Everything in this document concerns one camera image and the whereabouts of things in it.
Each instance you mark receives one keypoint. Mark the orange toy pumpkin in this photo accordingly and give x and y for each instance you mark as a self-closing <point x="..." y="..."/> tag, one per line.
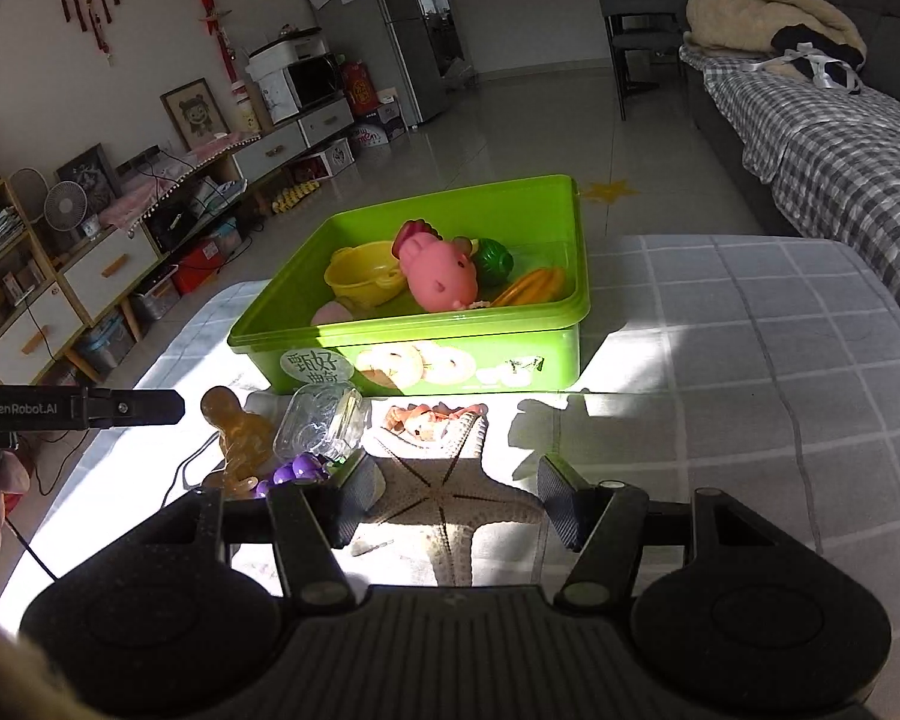
<point x="532" y="285"/>

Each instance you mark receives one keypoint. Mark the pink toy piece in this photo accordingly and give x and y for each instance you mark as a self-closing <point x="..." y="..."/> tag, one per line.
<point x="334" y="313"/>

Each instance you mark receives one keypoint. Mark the red hanging strip decoration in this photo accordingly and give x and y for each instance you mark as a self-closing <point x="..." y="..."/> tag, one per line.
<point x="208" y="7"/>

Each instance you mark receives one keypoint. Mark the white printer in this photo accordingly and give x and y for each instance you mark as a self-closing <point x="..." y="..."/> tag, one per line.
<point x="285" y="52"/>

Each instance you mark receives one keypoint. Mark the pink cloth with tassels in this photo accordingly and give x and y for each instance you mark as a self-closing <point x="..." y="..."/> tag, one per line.
<point x="172" y="172"/>

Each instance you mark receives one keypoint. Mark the clear plastic container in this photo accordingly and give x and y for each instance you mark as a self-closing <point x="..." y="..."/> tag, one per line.
<point x="319" y="420"/>

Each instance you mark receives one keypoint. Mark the framed cartoon picture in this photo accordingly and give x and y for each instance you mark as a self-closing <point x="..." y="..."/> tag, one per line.
<point x="193" y="116"/>

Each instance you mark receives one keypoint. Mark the black microwave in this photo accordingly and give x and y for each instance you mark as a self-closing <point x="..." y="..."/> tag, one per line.
<point x="311" y="86"/>

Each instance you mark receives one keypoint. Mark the toy corn with green husk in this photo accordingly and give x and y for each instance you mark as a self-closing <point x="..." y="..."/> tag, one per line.
<point x="493" y="261"/>

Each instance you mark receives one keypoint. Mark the white and red carton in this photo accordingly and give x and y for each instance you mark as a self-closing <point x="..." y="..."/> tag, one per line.
<point x="328" y="159"/>

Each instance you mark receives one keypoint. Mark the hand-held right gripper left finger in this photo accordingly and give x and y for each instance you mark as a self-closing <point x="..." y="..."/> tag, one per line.
<point x="356" y="499"/>

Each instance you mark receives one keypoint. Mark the pink pig toy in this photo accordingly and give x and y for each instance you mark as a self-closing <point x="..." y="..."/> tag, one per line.
<point x="439" y="270"/>

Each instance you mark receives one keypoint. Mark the red storage box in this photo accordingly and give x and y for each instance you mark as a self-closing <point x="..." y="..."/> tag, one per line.
<point x="195" y="266"/>

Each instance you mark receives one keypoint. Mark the green plastic box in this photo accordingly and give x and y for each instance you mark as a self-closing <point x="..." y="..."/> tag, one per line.
<point x="555" y="360"/>

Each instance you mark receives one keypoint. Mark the beige fluffy blanket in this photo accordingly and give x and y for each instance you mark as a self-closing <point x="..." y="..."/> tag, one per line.
<point x="742" y="15"/>

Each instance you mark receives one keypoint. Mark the dark chair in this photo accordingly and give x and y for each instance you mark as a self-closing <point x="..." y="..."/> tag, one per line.
<point x="645" y="0"/>

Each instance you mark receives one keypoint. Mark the dark sofa with blanket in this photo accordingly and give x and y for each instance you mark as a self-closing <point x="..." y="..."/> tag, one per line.
<point x="832" y="142"/>

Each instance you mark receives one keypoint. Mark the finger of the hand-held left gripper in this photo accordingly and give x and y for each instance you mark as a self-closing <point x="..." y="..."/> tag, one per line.
<point x="142" y="406"/>

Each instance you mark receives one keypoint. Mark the red gift box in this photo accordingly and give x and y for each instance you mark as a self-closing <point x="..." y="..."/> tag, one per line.
<point x="360" y="88"/>

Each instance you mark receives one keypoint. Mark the purple toy grapes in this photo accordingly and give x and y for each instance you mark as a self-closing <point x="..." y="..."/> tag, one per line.
<point x="300" y="469"/>

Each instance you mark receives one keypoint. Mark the yellow container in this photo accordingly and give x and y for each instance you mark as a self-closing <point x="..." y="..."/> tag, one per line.
<point x="245" y="112"/>

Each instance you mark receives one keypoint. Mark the wooden cabinet with white drawers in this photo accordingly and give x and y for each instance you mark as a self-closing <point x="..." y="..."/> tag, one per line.
<point x="112" y="270"/>

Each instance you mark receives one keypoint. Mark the beige starfish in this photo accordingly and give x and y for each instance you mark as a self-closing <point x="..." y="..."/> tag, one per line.
<point x="435" y="480"/>

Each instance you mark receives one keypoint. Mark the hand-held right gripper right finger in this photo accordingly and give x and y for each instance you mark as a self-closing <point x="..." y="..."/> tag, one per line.
<point x="562" y="502"/>

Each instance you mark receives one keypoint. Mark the dark grey sofa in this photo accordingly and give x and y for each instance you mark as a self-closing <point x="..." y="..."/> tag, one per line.
<point x="892" y="22"/>

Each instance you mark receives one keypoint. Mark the silver fridge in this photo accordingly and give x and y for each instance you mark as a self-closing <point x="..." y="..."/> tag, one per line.
<point x="405" y="30"/>

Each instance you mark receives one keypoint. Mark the black garment with white ribbon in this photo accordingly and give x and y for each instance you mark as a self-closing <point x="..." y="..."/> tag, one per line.
<point x="795" y="41"/>

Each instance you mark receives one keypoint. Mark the white printed carton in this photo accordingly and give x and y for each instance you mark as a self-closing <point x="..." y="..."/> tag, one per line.
<point x="375" y="135"/>

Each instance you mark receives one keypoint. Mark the yellow toy pot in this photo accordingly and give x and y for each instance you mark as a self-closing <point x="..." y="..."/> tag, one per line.
<point x="360" y="270"/>

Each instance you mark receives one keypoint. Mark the tan doll figure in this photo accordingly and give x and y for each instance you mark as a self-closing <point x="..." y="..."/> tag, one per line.
<point x="240" y="435"/>
<point x="232" y="481"/>

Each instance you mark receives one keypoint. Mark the white desk fan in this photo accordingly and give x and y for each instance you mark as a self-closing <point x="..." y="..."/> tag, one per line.
<point x="66" y="206"/>

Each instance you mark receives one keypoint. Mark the row of yellow toy ducks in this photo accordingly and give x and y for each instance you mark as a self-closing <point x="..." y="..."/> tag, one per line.
<point x="292" y="197"/>

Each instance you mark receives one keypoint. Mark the dark framed picture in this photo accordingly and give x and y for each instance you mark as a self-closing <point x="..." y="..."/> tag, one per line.
<point x="88" y="176"/>

